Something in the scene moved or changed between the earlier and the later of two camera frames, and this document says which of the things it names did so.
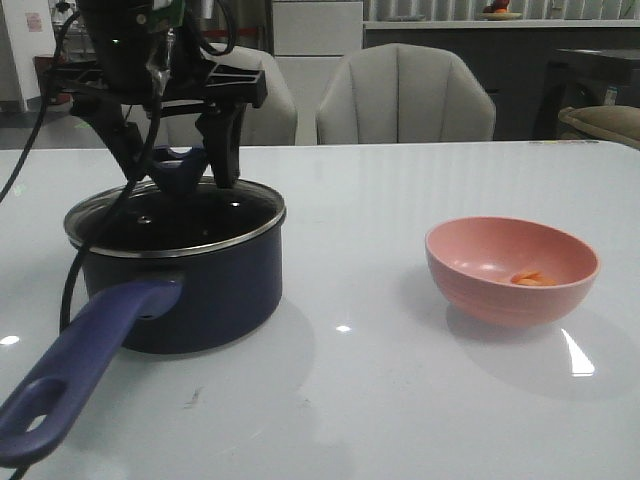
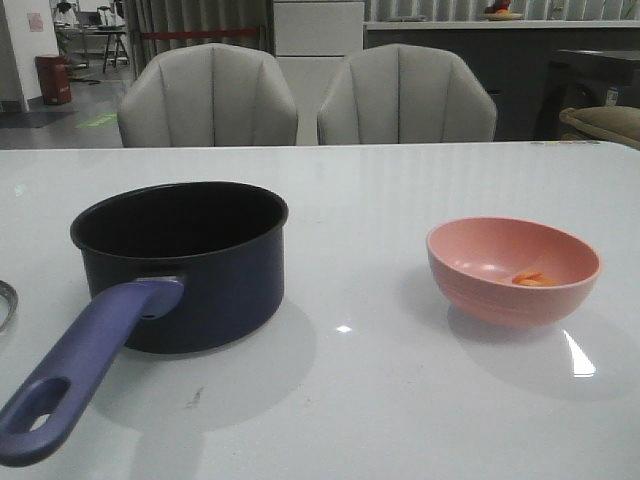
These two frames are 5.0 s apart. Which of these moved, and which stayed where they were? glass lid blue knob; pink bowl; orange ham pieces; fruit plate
Moved: glass lid blue knob
Stayed: pink bowl; orange ham pieces; fruit plate
